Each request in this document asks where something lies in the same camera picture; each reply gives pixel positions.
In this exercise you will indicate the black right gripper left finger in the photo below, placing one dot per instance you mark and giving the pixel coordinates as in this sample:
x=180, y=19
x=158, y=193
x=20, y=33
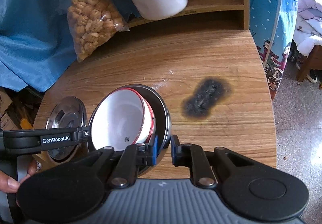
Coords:
x=132, y=158

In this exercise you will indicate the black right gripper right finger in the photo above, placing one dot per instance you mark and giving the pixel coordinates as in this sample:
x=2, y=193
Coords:
x=193, y=157

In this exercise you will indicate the small white red-rimmed bowl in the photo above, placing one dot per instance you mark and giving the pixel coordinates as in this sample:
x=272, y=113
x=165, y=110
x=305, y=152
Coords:
x=117, y=120

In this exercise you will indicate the steel bowl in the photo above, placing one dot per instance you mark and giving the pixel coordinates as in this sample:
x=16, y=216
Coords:
x=162, y=116

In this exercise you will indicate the large white red-rimmed bowl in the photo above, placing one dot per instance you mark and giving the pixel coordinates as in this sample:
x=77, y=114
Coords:
x=149, y=121

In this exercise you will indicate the person's left hand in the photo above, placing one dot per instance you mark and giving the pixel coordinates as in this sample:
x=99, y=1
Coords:
x=10, y=185

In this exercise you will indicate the lower cardboard box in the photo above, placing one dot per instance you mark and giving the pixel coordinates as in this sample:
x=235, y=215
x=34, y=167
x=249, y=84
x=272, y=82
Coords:
x=8, y=122

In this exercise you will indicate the steel plate with sticker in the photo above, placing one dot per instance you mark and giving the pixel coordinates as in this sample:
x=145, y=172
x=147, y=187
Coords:
x=68, y=113

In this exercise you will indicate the blue cloth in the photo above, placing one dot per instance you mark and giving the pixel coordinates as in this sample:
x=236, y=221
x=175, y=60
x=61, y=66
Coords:
x=36, y=44

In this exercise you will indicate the bag of biscuits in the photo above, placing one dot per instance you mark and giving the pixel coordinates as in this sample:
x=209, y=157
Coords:
x=91, y=23

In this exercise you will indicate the wooden shelf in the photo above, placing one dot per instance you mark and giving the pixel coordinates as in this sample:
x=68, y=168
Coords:
x=220, y=13

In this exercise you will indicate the white bedding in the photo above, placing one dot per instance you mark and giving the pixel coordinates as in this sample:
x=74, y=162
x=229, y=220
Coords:
x=307, y=32

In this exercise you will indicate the blue patterned curtain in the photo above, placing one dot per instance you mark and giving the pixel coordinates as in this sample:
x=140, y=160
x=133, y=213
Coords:
x=272, y=25

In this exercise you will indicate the wooden bed frame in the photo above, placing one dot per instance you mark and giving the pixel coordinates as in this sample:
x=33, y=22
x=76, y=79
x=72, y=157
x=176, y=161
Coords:
x=313, y=61

